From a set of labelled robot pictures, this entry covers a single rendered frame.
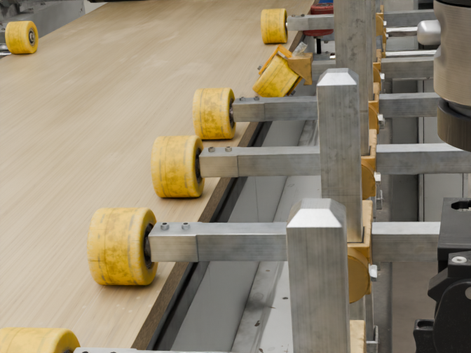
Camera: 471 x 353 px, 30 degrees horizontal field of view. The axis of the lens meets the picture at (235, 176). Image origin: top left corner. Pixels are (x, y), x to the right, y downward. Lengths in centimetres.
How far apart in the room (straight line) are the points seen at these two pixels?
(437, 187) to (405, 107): 167
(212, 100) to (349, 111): 59
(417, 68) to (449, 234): 118
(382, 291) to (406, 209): 185
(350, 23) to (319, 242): 50
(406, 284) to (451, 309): 252
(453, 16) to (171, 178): 80
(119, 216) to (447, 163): 42
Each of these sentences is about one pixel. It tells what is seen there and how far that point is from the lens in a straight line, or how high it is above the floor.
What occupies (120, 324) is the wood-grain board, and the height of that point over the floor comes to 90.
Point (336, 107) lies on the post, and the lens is 77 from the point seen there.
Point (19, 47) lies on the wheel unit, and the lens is 224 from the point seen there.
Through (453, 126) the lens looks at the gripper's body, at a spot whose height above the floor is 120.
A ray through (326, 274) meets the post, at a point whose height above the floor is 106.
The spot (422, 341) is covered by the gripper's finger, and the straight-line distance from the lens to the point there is 39.
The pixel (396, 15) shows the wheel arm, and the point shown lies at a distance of 206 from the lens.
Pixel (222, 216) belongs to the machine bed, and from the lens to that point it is 128.
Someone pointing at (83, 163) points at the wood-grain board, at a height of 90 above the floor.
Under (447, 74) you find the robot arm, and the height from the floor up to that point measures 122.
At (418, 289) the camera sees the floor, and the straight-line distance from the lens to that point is 286.
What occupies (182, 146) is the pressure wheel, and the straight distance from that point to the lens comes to 111.
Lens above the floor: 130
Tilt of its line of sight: 19 degrees down
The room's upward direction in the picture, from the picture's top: 5 degrees counter-clockwise
